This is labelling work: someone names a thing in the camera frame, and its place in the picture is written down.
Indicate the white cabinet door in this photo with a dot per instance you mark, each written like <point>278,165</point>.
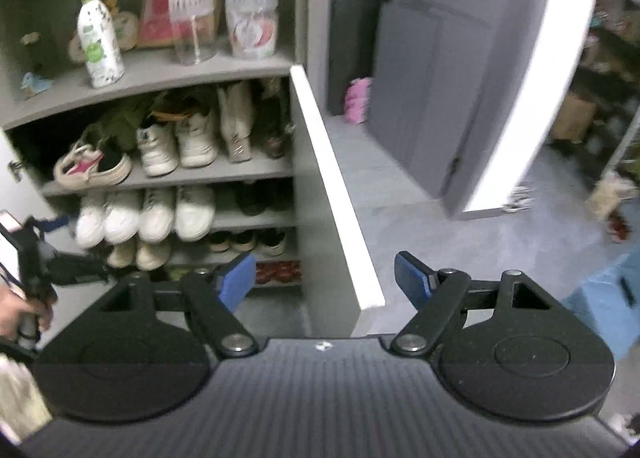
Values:
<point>330,188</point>
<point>30,198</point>

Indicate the cluttered storage shelf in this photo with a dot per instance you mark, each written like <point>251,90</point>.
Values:
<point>615,38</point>

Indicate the cardboard box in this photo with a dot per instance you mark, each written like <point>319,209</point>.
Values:
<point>575,116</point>

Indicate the green sandal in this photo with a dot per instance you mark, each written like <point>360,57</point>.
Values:
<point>122,126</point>

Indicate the grey room door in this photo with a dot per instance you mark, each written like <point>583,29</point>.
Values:
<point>425,88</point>

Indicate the round wooden ornament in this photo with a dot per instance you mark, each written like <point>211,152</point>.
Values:
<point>127,31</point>

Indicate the pink bag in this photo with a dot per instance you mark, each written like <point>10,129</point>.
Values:
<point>357,101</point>

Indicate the striped slipper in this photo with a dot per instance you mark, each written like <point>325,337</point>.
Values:
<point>520,198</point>

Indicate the white chunky sneaker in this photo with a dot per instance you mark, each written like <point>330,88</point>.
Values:
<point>90,228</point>
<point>122,223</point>

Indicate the person's left hand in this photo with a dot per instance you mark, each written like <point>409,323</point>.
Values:
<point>12,310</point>

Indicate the red picture frame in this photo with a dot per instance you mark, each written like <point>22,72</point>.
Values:
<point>155,13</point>

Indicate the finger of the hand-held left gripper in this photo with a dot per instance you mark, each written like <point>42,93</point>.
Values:
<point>80,268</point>
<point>57,223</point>

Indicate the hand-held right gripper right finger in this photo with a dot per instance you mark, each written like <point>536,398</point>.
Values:
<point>412,278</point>

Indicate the blue box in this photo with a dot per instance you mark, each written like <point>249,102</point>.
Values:
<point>607,308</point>

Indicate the red patterned slipper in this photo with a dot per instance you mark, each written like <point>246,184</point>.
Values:
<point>277,272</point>

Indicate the metal cabinet hinge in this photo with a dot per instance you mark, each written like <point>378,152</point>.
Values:
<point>15,171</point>

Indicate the black bin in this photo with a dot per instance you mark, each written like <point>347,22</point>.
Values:
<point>350,53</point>

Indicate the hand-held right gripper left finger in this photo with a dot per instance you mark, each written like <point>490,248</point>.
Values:
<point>237,278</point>

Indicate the beige bag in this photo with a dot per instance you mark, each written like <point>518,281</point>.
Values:
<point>607,193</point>

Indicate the person's left forearm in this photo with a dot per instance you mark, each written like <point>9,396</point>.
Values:
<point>20,388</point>

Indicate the grey shoe cabinet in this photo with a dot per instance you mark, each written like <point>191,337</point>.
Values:
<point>150,83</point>

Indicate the white spray bottle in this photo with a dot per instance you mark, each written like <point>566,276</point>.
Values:
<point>100,48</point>

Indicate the small blue ornament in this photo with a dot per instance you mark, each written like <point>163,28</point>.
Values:
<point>35,83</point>

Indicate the dark low shoe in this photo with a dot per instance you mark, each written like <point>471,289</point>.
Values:
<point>220,242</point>
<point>272,242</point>
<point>245,241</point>

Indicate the white and pink sneaker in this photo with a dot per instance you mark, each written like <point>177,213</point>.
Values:
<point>110,173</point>

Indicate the beige boot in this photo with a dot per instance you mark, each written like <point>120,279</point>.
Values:
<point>235,128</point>

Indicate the white low sneaker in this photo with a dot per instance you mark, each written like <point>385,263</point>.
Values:
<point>157,220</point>
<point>195,218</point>

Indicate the pink-filled dehumidifier container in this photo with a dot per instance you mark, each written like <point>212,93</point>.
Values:
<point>250,28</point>

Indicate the white sneaker with heel tab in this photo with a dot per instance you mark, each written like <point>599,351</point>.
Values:
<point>157,156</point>
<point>197,146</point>

